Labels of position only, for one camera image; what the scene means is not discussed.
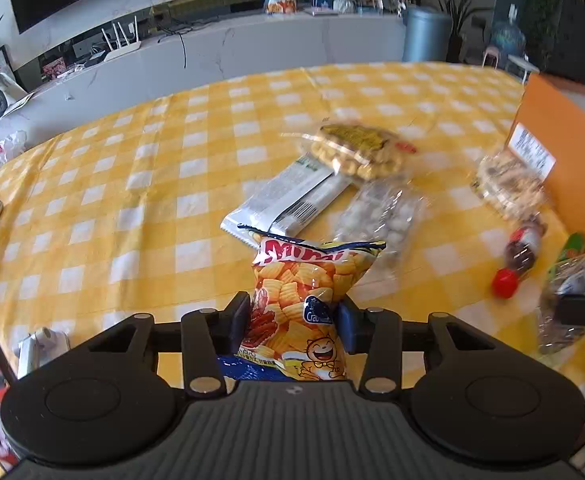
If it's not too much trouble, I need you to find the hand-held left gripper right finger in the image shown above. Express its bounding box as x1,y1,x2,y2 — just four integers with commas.
336,297,498,396

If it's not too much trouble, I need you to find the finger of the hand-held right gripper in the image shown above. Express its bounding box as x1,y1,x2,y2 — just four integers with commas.
556,294,585,331

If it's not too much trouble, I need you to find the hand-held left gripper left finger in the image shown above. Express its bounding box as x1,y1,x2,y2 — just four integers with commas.
86,291,251,397

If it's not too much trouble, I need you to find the clear plastic snack bag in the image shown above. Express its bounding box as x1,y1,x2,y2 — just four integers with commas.
537,252,585,356

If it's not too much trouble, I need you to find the orange chip snack bag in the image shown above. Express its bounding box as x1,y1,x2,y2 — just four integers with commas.
237,224,387,382

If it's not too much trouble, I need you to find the clear bag of white candies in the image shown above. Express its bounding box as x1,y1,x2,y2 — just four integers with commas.
333,177,425,261

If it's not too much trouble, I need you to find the orange cardboard box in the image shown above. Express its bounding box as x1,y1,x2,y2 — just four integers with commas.
503,72,585,251

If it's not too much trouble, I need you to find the green snack packet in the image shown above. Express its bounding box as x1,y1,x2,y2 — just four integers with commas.
547,232,585,281

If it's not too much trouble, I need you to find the cola bottle with red cap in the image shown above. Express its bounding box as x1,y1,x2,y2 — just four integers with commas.
491,217,548,300

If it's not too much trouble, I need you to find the white wafer packet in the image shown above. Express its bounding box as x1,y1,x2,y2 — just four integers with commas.
221,152,353,248

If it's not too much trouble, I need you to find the clear bag of mixed nuts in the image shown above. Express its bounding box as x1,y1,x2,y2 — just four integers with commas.
472,152,548,221

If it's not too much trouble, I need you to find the yellow checkered tablecloth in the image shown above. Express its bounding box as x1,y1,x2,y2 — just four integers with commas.
0,61,585,480

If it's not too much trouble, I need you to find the clear bag of yellow puffs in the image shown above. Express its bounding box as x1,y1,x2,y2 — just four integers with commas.
280,120,418,183

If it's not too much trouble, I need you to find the small white device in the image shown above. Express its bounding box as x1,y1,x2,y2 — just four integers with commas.
17,327,71,379

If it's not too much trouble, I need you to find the white stool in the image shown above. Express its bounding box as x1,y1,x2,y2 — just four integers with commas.
505,55,540,83

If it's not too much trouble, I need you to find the blue water jug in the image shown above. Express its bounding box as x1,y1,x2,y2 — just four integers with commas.
492,5,527,56

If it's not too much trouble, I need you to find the white marble tv cabinet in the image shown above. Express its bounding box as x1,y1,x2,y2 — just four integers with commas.
0,10,408,158

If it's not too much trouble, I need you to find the white plastic bag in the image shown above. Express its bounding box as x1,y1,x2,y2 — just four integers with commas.
0,130,27,181

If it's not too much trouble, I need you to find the white wifi router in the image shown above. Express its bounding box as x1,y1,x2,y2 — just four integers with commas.
101,16,143,63

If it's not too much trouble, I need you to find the grey-blue trash can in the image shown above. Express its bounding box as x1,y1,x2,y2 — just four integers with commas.
402,5,453,63

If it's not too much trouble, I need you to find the large green climbing plant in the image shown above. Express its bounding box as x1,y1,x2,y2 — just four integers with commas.
517,0,573,56

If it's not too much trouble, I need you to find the pink card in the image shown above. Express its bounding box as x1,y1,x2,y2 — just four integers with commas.
42,57,68,79

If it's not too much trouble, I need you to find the tall leafy potted plant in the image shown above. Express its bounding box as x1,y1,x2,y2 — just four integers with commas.
412,0,498,63

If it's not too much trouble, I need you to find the black cable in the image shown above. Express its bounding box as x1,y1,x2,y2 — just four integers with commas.
157,24,194,69

